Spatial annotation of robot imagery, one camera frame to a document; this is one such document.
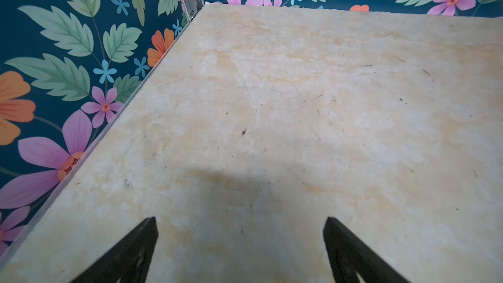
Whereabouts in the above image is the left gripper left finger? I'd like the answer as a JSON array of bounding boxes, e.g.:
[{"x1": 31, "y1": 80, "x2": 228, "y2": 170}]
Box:
[{"x1": 72, "y1": 217, "x2": 158, "y2": 282}]

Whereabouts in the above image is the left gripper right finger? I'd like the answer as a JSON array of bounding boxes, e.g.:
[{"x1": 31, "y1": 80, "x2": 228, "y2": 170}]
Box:
[{"x1": 323, "y1": 217, "x2": 408, "y2": 283}]

